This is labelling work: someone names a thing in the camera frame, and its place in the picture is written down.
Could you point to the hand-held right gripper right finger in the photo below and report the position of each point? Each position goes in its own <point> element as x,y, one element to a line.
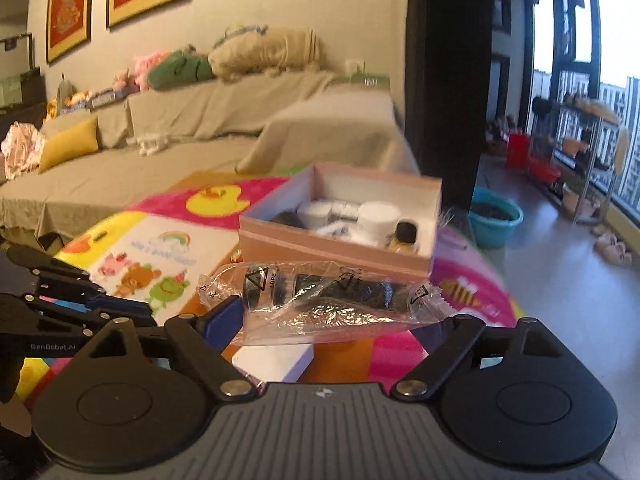
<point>462,332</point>

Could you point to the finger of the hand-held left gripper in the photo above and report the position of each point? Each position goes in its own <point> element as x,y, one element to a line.
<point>60,315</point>
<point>60,275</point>

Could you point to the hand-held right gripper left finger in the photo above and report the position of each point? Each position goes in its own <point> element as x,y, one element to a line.
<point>225,315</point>

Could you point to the clear bag with black item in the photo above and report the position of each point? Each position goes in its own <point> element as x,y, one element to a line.
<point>325,290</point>

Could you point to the yellow bottle with black cap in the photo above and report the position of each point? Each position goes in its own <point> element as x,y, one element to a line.
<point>402,245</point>

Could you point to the pink cardboard box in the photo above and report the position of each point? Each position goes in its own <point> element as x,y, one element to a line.
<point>320,255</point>

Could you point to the white round container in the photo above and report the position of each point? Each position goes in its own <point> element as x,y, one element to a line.
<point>314,214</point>

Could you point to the white cream jar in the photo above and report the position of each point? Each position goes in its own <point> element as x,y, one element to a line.
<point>377,217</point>

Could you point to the white rectangular case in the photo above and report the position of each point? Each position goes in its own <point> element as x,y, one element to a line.
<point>272,360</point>

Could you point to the colourful cartoon play mat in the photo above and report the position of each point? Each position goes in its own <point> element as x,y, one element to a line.
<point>150,240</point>

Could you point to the teal basin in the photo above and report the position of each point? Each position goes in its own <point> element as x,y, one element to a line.
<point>495,230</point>

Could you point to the pink crumpled cloth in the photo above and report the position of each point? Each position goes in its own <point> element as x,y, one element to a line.
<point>22,150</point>

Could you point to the yellow cushion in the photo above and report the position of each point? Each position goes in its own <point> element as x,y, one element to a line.
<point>70,142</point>

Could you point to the small white plush toy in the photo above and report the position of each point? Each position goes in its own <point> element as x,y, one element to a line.
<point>152,145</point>

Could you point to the pair of beige slippers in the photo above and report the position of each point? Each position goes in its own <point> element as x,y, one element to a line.
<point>614,249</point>

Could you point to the beige planter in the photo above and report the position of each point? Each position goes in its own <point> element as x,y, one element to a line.
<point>580,202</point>

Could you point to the red basin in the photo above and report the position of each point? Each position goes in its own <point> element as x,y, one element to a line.
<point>546,171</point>

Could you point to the red bucket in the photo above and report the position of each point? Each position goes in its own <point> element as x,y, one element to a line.
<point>517,150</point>

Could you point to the sofa with beige cover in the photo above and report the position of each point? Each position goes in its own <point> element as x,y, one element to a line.
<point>200,125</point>

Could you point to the dark cabinet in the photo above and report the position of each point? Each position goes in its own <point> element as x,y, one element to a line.
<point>20,85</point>

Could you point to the brown plush toy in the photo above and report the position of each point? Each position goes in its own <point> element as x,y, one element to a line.
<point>502,132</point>

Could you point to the metal shelf rack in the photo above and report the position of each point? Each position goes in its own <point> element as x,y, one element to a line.
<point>592,170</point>

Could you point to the orange basin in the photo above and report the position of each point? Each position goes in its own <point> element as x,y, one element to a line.
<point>576,146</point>

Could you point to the green pillow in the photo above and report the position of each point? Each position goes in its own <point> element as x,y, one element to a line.
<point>180,72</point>

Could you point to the yellow towel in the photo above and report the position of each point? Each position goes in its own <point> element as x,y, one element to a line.
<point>622,147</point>

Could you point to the dark curtain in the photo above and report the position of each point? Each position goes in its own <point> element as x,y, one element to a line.
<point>445,85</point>

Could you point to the beige bundled blanket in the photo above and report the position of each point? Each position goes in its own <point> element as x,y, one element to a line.
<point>265,52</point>

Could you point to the green digital clock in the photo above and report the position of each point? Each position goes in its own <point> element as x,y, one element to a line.
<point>371,81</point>

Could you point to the white wall socket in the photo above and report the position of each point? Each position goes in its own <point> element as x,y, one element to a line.
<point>355,66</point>

